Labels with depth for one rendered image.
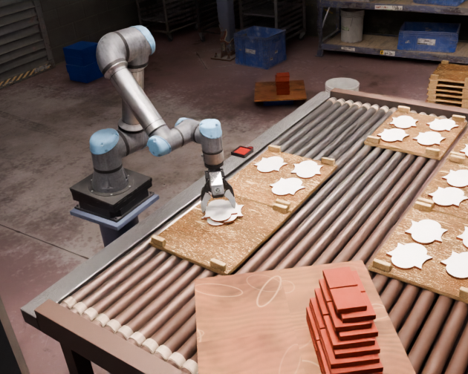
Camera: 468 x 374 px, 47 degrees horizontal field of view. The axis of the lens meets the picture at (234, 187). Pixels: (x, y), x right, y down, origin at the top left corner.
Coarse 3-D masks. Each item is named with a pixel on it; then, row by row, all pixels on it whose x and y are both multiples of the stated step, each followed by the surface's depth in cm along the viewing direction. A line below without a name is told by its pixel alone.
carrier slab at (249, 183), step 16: (256, 160) 242; (288, 160) 240; (304, 160) 239; (240, 176) 231; (256, 176) 230; (272, 176) 229; (288, 176) 228; (320, 176) 226; (240, 192) 220; (256, 192) 219; (304, 192) 216
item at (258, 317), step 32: (224, 288) 155; (256, 288) 154; (288, 288) 153; (224, 320) 144; (256, 320) 143; (288, 320) 143; (384, 320) 140; (224, 352) 135; (256, 352) 134; (288, 352) 133; (384, 352) 131
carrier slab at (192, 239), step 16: (256, 208) 209; (272, 208) 208; (176, 224) 203; (192, 224) 203; (208, 224) 202; (240, 224) 200; (256, 224) 200; (272, 224) 199; (176, 240) 194; (192, 240) 194; (208, 240) 193; (224, 240) 192; (240, 240) 192; (256, 240) 191; (192, 256) 186; (208, 256) 185; (224, 256) 185; (240, 256) 184; (224, 272) 177
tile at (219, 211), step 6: (210, 204) 209; (216, 204) 209; (222, 204) 208; (228, 204) 208; (210, 210) 205; (216, 210) 205; (222, 210) 205; (228, 210) 205; (234, 210) 204; (204, 216) 202; (210, 216) 202; (216, 216) 202; (222, 216) 201; (228, 216) 201
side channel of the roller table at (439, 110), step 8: (336, 88) 307; (336, 96) 304; (344, 96) 301; (352, 96) 298; (360, 96) 295; (368, 96) 293; (376, 96) 292; (384, 96) 292; (392, 96) 291; (384, 104) 289; (392, 104) 287; (400, 104) 284; (408, 104) 282; (416, 104) 280; (424, 104) 279; (432, 104) 278; (424, 112) 279; (432, 112) 276; (440, 112) 274; (448, 112) 271; (456, 112) 269; (464, 112) 267
